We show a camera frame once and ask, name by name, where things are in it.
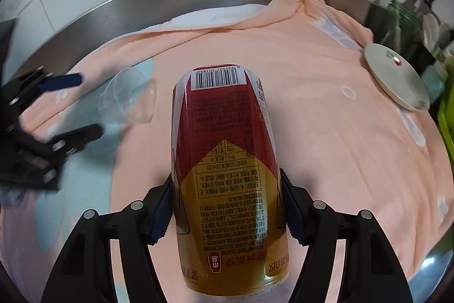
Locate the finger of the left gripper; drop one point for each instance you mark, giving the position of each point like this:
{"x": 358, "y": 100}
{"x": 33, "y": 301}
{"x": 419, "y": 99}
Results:
{"x": 76, "y": 140}
{"x": 31, "y": 85}

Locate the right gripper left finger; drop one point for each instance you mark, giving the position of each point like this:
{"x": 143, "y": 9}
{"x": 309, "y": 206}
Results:
{"x": 83, "y": 271}

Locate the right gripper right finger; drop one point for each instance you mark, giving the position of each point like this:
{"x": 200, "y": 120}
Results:
{"x": 371, "y": 270}

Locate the red gold drink can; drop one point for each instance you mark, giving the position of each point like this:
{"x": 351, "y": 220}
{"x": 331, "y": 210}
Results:
{"x": 230, "y": 224}

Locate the clear plastic cup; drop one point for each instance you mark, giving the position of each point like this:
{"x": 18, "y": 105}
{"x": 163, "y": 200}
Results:
{"x": 129, "y": 98}

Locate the pink teal towel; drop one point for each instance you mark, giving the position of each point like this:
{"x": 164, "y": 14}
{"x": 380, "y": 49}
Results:
{"x": 336, "y": 132}

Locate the lime green dish rack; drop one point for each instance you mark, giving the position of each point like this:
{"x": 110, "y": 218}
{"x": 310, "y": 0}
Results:
{"x": 445, "y": 117}

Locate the white ceramic plate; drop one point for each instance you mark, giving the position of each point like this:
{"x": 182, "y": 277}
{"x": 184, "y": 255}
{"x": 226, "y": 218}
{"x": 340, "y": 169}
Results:
{"x": 397, "y": 78}

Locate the green glass jar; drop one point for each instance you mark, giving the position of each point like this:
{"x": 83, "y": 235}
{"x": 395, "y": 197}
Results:
{"x": 402, "y": 28}

